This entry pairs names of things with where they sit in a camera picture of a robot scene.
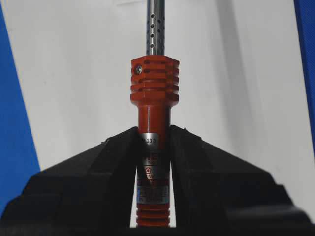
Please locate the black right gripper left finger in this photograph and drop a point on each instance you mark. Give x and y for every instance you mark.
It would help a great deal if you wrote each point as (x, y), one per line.
(89, 194)

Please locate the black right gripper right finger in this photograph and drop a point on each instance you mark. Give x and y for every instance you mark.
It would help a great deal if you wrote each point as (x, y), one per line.
(219, 194)

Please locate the red handled soldering iron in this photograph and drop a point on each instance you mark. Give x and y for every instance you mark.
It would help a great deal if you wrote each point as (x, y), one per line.
(154, 91)

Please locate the large white base board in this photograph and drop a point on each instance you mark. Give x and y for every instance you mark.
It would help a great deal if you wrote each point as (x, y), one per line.
(65, 83)

